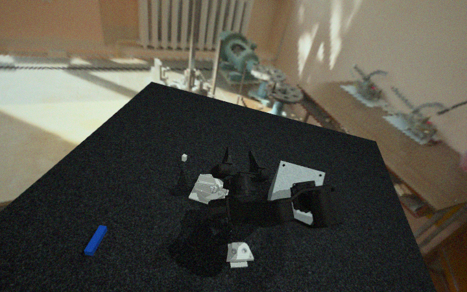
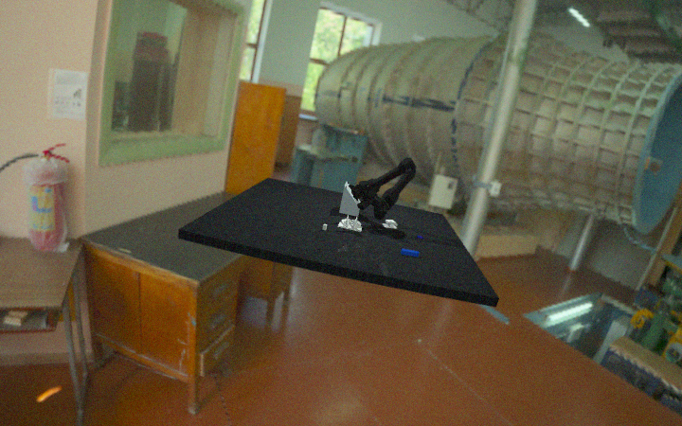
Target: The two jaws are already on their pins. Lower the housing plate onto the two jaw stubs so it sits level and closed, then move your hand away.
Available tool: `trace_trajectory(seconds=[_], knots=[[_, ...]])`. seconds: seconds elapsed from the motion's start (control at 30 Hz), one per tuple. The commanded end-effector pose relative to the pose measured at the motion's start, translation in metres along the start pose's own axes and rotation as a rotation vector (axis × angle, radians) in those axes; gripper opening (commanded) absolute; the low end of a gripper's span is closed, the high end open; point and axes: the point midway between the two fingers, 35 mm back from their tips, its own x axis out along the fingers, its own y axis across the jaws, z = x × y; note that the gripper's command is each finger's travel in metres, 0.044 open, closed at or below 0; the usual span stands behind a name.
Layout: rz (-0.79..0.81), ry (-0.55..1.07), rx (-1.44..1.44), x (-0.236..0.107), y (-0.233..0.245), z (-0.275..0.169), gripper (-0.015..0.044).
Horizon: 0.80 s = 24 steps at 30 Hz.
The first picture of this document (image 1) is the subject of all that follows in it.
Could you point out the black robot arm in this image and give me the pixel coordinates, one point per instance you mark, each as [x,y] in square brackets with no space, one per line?
[323,202]

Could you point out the blue rectangular bar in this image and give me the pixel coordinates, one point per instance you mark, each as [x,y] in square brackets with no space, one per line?
[95,241]

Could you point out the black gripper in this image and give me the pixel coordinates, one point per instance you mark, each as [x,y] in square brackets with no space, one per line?
[242,180]

